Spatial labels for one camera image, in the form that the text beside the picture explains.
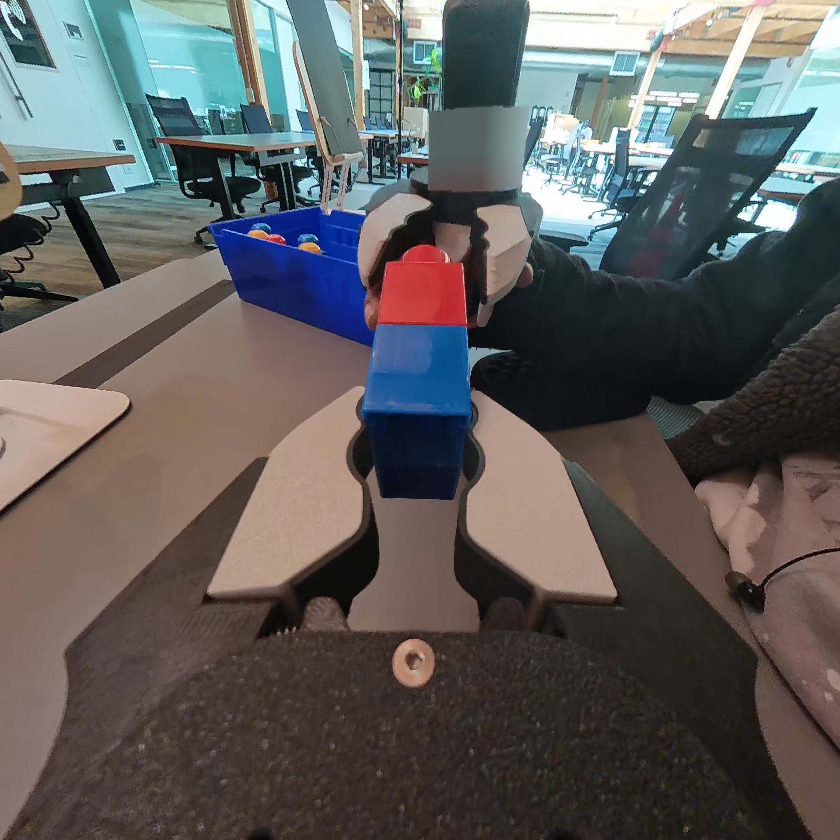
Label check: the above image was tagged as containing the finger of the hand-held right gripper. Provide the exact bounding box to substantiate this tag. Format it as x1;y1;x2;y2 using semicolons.
476;200;534;327
357;193;434;291

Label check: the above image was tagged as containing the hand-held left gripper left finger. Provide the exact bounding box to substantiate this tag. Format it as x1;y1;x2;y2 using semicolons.
205;386;382;608

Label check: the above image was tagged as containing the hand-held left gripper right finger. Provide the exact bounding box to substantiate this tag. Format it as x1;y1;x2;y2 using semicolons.
454;388;620;621

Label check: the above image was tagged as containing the red one-stud mega block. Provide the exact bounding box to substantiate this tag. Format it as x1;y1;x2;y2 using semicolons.
376;245;468;327

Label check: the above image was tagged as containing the blue plastic bin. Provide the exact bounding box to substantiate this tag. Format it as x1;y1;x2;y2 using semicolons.
206;209;376;347

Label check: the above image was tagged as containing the cluster of built block steps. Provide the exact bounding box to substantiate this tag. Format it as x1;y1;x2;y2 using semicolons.
246;223;324;256

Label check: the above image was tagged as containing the blue two-stud mega block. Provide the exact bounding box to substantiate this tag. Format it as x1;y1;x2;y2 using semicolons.
361;325;473;501

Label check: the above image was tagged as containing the person's right forearm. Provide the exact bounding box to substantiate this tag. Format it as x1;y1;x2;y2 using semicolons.
467;177;840;408

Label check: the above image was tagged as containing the green potted plant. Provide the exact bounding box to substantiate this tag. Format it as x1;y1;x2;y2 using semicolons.
407;49;442;110

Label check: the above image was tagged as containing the large black textured mat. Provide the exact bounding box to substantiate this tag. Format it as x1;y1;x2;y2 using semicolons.
469;350;657;432

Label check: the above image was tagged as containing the wood-edged office desk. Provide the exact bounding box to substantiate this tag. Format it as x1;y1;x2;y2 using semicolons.
0;144;137;290
155;131;322;222
577;138;678;173

